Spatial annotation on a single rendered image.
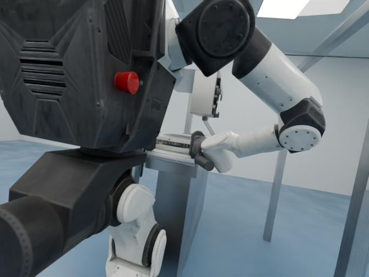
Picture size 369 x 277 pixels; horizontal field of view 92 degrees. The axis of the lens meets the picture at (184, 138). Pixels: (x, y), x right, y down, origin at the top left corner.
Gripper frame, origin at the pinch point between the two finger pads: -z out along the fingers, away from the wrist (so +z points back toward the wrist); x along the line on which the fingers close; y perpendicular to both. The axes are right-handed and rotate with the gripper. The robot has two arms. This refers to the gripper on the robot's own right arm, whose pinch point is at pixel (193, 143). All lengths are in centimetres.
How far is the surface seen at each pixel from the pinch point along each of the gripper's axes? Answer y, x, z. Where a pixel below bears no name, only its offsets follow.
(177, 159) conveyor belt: -4.6, 9.3, -6.8
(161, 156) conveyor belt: -12.0, 9.5, -11.4
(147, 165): -17.3, 16.1, -17.6
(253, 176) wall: 258, 92, -252
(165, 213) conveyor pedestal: -3.3, 45.4, -20.4
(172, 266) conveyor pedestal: 4, 76, -16
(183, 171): -0.4, 15.4, -7.1
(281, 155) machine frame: 113, 10, -54
